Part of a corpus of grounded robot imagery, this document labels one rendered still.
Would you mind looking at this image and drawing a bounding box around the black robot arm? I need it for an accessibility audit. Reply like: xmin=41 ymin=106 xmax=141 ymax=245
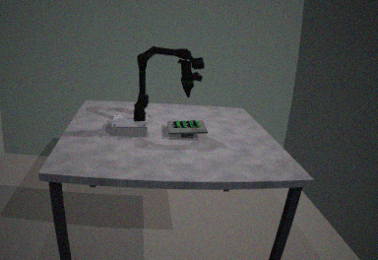
xmin=134 ymin=46 xmax=205 ymax=121

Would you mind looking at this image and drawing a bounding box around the grey switch panel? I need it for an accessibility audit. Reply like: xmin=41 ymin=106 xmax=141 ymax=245
xmin=167 ymin=120 xmax=208 ymax=139

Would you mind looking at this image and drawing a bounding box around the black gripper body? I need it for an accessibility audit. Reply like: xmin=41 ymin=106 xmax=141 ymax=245
xmin=181 ymin=71 xmax=194 ymax=88

